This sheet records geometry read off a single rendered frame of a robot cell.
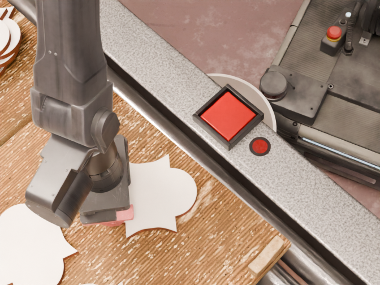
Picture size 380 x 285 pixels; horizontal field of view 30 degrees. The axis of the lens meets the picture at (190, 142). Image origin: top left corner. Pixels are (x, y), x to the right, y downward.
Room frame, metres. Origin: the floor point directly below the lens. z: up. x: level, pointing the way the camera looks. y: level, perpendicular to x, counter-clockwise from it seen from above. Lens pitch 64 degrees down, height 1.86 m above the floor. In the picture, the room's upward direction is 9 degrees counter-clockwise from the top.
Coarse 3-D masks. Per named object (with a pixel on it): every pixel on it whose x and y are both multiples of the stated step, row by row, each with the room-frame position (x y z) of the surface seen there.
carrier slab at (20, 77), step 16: (0, 0) 0.76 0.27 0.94; (16, 16) 0.73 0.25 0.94; (32, 32) 0.69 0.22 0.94; (32, 48) 0.66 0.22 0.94; (16, 64) 0.63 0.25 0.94; (32, 64) 0.63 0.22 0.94; (0, 80) 0.61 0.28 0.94; (16, 80) 0.60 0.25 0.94; (32, 80) 0.60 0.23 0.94; (0, 96) 0.58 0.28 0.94; (16, 96) 0.58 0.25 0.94; (0, 112) 0.55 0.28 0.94; (16, 112) 0.55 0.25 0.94; (0, 128) 0.52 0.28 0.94; (16, 128) 0.52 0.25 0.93; (0, 144) 0.50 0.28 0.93
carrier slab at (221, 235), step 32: (32, 128) 0.52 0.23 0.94; (128, 128) 0.49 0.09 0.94; (0, 160) 0.47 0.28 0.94; (32, 160) 0.46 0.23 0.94; (192, 160) 0.42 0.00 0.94; (0, 192) 0.42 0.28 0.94; (224, 192) 0.37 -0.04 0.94; (96, 224) 0.35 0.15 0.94; (192, 224) 0.33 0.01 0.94; (224, 224) 0.32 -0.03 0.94; (256, 224) 0.31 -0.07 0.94; (96, 256) 0.30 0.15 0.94; (128, 256) 0.30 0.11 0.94; (160, 256) 0.29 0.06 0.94; (192, 256) 0.28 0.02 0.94; (224, 256) 0.28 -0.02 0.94; (256, 256) 0.27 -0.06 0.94
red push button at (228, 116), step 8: (224, 96) 0.52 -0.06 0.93; (232, 96) 0.52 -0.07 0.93; (216, 104) 0.51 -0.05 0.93; (224, 104) 0.51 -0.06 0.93; (232, 104) 0.51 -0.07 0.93; (240, 104) 0.51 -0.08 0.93; (208, 112) 0.50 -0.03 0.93; (216, 112) 0.50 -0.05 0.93; (224, 112) 0.50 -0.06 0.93; (232, 112) 0.50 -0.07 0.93; (240, 112) 0.49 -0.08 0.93; (248, 112) 0.49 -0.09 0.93; (208, 120) 0.49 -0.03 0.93; (216, 120) 0.49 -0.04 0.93; (224, 120) 0.48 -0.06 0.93; (232, 120) 0.48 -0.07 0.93; (240, 120) 0.48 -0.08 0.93; (248, 120) 0.48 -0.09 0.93; (216, 128) 0.47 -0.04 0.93; (224, 128) 0.47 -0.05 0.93; (232, 128) 0.47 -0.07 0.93; (240, 128) 0.47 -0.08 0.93; (224, 136) 0.46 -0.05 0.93; (232, 136) 0.46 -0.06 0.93
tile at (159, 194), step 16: (160, 160) 0.43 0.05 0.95; (144, 176) 0.41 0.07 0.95; (160, 176) 0.40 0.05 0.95; (176, 176) 0.40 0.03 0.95; (144, 192) 0.38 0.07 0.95; (160, 192) 0.38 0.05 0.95; (176, 192) 0.38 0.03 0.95; (192, 192) 0.37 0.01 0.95; (144, 208) 0.36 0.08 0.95; (160, 208) 0.36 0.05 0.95; (176, 208) 0.35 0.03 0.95; (128, 224) 0.34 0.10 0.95; (144, 224) 0.34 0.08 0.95; (160, 224) 0.33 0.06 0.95
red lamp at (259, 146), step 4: (256, 140) 0.45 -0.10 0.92; (260, 140) 0.45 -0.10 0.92; (256, 144) 0.44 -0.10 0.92; (260, 144) 0.44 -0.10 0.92; (264, 144) 0.44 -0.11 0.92; (256, 148) 0.44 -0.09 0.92; (260, 148) 0.44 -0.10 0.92; (264, 148) 0.44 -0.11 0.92; (256, 152) 0.43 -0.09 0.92; (260, 152) 0.43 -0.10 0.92
